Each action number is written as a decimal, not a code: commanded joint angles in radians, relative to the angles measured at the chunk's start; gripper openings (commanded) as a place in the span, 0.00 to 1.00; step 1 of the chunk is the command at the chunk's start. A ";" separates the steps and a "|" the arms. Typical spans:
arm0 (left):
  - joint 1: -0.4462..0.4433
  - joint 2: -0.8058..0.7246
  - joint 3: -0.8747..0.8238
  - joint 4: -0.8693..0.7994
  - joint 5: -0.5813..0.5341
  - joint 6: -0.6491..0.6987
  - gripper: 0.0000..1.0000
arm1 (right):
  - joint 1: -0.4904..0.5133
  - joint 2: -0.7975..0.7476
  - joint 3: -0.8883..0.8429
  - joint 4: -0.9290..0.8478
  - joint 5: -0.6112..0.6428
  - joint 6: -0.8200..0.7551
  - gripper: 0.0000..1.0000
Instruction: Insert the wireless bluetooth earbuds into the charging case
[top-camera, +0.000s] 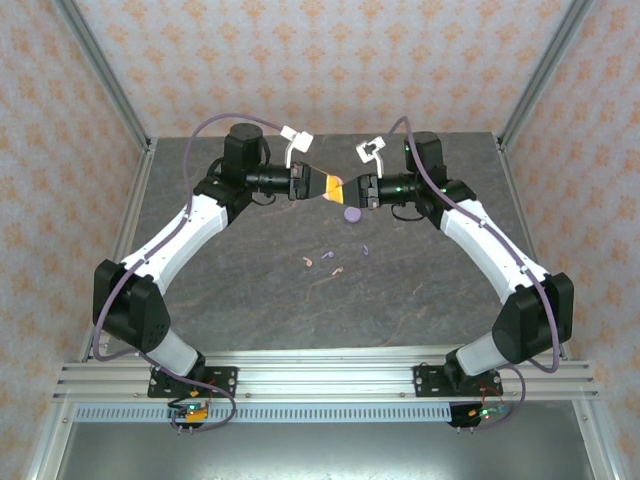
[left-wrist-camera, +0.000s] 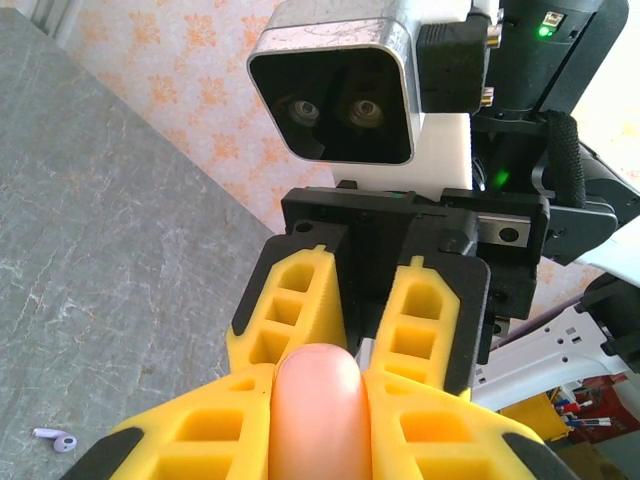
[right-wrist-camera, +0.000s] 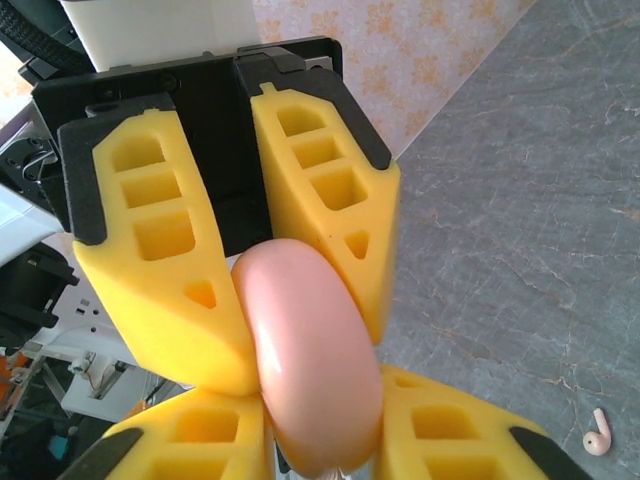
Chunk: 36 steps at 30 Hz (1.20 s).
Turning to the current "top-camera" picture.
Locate pink earbud charging case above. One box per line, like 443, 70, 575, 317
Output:
322, 173, 347, 204

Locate small circuit board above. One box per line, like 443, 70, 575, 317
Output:
169, 402, 211, 426
467, 404, 509, 424

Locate grey metal sheet panel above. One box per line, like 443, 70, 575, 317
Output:
54, 422, 601, 480

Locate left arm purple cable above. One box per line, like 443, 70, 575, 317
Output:
91, 113, 287, 432

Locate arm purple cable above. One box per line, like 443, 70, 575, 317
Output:
384, 116, 562, 431
91, 113, 287, 432

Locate aluminium table side rail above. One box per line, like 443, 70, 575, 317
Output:
29, 137, 159, 480
494, 134, 619, 480

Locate aluminium mounting rail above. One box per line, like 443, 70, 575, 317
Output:
53, 349, 600, 401

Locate aluminium frame post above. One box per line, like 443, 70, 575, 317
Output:
497, 0, 599, 151
52, 0, 154, 151

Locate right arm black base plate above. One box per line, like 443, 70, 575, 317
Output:
412, 364, 504, 399

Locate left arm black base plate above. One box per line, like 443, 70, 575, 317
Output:
147, 366, 240, 399

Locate grey slotted cable duct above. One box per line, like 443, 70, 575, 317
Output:
74, 403, 451, 424

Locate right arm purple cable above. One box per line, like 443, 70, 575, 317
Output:
384, 116, 562, 431

